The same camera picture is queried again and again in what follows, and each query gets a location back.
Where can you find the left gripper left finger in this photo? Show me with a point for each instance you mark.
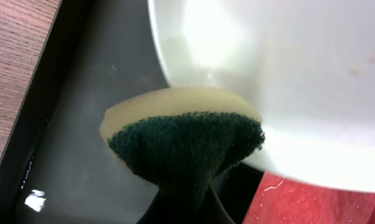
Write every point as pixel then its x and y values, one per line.
pixel 160 211

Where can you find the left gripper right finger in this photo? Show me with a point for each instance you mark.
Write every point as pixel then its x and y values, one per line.
pixel 212 210

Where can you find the red plastic tray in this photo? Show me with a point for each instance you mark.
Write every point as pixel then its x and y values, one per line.
pixel 282 201

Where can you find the black water tray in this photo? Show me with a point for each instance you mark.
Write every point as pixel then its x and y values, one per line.
pixel 55 167

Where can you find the white plate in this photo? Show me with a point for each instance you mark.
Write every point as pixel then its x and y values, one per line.
pixel 307 66

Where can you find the green yellow sponge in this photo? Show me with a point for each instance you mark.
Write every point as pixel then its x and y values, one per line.
pixel 182 138

